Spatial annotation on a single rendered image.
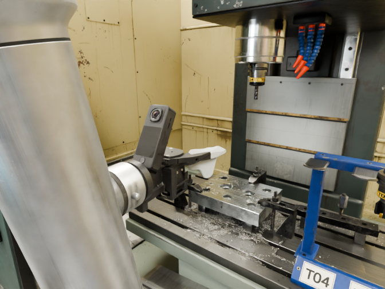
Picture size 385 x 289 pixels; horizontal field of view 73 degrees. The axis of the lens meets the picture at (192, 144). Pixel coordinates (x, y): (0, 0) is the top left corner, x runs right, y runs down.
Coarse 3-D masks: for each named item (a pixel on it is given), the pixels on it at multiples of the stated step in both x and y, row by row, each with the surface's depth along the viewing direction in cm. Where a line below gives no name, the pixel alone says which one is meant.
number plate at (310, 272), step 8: (304, 264) 70; (312, 264) 69; (304, 272) 69; (312, 272) 68; (320, 272) 67; (328, 272) 67; (304, 280) 68; (312, 280) 67; (320, 280) 67; (328, 280) 66; (320, 288) 66; (328, 288) 65
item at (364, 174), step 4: (356, 168) 65; (360, 168) 65; (364, 168) 65; (352, 172) 63; (356, 172) 63; (360, 172) 63; (364, 172) 63; (368, 172) 63; (372, 172) 63; (376, 172) 63; (352, 176) 62; (356, 176) 61; (360, 176) 60; (364, 176) 60; (368, 176) 60; (372, 176) 60; (376, 176) 60; (368, 180) 59; (372, 180) 59; (376, 180) 59
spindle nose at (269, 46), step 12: (240, 24) 78; (252, 24) 75; (264, 24) 74; (276, 24) 75; (240, 36) 79; (252, 36) 76; (264, 36) 75; (276, 36) 76; (240, 48) 80; (252, 48) 77; (264, 48) 76; (276, 48) 77; (240, 60) 81; (252, 60) 78; (264, 60) 77; (276, 60) 78
